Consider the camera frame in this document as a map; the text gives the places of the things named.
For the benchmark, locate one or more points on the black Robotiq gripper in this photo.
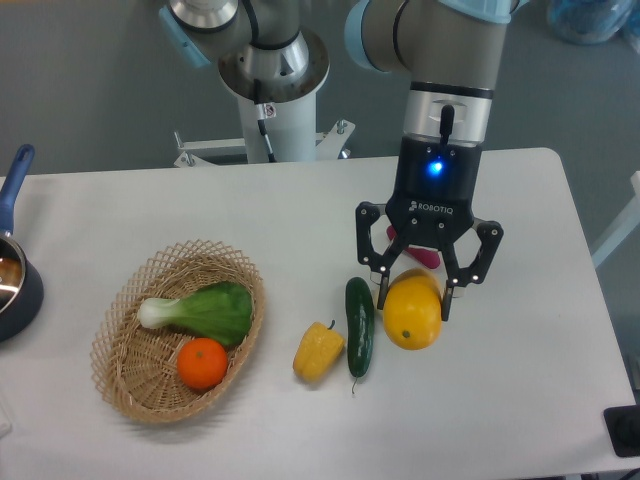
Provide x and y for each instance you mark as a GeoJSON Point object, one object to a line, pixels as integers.
{"type": "Point", "coordinates": [430, 207]}

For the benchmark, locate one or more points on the yellow mango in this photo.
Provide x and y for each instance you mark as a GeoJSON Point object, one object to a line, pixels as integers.
{"type": "Point", "coordinates": [412, 317]}

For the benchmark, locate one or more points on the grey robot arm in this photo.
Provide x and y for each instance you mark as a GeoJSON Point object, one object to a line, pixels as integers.
{"type": "Point", "coordinates": [452, 50]}

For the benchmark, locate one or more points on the pink object behind gripper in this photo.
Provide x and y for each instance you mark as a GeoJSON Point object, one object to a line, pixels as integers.
{"type": "Point", "coordinates": [428, 258]}

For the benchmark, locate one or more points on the green cucumber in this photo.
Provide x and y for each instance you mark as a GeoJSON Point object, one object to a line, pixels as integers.
{"type": "Point", "coordinates": [360, 316]}

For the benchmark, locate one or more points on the yellow bell pepper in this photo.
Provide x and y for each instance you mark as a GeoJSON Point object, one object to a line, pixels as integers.
{"type": "Point", "coordinates": [318, 350]}

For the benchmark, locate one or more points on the green bok choy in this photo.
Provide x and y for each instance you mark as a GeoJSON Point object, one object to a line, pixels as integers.
{"type": "Point", "coordinates": [221, 311]}

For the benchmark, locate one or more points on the clear plastic bag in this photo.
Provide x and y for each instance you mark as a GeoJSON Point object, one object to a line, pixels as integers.
{"type": "Point", "coordinates": [587, 22]}

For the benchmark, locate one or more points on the orange fruit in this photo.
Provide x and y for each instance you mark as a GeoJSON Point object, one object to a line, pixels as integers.
{"type": "Point", "coordinates": [202, 363]}

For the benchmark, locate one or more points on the woven wicker basket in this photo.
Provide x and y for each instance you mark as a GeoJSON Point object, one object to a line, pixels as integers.
{"type": "Point", "coordinates": [134, 368]}

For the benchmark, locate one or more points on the black device at table edge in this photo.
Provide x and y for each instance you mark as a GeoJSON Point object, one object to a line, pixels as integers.
{"type": "Point", "coordinates": [623, 428]}

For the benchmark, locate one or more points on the blue saucepan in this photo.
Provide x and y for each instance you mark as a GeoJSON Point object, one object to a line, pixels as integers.
{"type": "Point", "coordinates": [22, 290]}

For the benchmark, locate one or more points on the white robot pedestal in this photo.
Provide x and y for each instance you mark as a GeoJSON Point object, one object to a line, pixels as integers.
{"type": "Point", "coordinates": [276, 94]}

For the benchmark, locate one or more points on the white frame at right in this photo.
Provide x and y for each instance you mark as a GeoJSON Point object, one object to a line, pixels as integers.
{"type": "Point", "coordinates": [620, 227]}

